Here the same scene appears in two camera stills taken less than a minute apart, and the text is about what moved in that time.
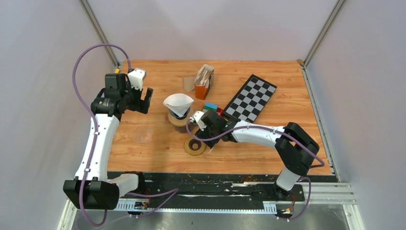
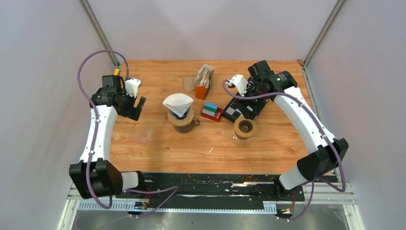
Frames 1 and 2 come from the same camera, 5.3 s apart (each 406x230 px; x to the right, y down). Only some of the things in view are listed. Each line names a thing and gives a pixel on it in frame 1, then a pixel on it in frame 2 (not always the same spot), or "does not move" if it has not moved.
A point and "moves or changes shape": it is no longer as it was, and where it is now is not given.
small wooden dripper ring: [194, 147] moves or changes shape
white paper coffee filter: [180, 102] does not move
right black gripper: [202, 134] to [242, 104]
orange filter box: [203, 81] does not move
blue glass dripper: [174, 115] does not move
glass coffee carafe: [183, 129] does not move
